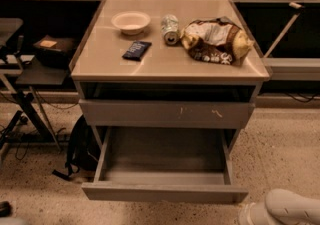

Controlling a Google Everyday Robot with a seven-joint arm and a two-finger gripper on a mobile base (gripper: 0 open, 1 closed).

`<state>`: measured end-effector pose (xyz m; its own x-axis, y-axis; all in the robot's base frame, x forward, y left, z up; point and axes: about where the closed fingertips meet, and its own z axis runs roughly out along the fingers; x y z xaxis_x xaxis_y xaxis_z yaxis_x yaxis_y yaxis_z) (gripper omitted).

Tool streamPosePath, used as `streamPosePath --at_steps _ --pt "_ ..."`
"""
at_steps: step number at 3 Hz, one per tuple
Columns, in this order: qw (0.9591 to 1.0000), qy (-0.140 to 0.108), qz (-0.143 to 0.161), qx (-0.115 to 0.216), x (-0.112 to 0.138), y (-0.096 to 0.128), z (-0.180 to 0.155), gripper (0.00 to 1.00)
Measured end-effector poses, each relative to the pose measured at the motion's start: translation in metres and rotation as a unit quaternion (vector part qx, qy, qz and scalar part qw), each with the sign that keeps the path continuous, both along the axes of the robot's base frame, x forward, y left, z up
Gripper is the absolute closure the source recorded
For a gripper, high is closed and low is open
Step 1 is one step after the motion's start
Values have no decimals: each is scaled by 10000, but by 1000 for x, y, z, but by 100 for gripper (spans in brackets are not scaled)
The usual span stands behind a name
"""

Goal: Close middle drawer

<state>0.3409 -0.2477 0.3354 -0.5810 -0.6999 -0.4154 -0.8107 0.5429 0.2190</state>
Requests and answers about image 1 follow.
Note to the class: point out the grey drawer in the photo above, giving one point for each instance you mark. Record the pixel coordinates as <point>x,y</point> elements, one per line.
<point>167,114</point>
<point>165,164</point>

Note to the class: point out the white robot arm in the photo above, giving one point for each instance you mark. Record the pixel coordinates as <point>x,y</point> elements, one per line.
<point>281,207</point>

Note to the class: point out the grey drawer cabinet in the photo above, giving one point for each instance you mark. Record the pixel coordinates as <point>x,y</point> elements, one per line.
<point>100,63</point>

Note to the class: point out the dark blue snack packet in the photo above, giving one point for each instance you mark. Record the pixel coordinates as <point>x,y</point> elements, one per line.
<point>137,50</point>

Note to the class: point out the green white soda can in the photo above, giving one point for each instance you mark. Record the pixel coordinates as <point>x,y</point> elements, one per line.
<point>170,29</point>

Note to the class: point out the white paper bowl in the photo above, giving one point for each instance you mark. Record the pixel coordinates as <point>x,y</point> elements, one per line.
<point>131,22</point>

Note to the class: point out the brown white chip bag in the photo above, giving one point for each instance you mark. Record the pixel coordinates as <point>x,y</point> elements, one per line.
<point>218,41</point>

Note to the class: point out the black backpack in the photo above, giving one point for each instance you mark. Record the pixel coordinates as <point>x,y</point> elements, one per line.
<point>83,151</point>

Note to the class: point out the black box with label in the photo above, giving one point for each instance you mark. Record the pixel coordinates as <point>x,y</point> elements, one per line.
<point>55,52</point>

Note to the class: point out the grey low shelf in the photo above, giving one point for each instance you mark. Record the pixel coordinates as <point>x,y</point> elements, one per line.
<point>294,69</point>

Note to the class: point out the dark side desk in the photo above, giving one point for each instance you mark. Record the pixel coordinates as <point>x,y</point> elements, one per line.
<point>21,76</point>

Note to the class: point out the white stick with handle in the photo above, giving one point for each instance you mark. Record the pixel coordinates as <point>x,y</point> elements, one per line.
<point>298,9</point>

